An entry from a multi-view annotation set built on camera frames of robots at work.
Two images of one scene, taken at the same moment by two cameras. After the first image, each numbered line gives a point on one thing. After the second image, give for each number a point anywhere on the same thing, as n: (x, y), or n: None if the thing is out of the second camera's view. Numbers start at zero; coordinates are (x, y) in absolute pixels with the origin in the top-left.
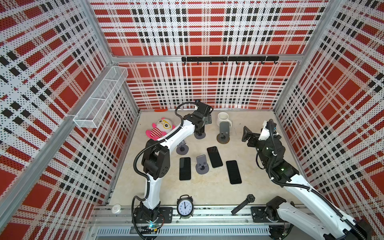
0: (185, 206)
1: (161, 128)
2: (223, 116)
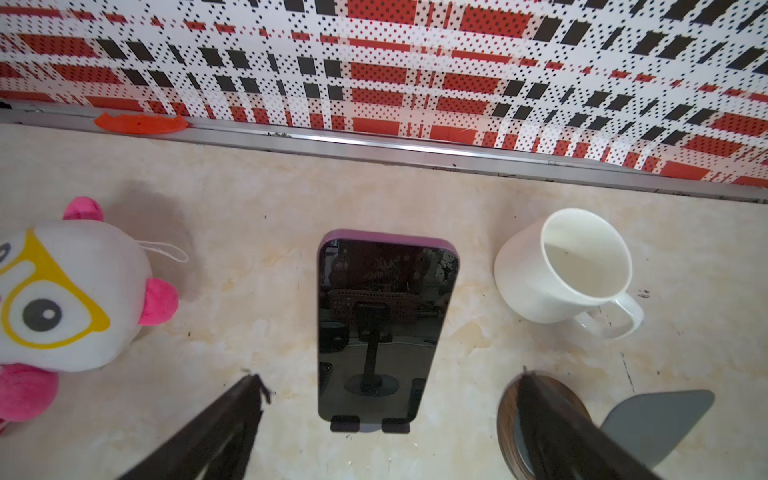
0: None
1: (73, 293)
2: (570, 262)
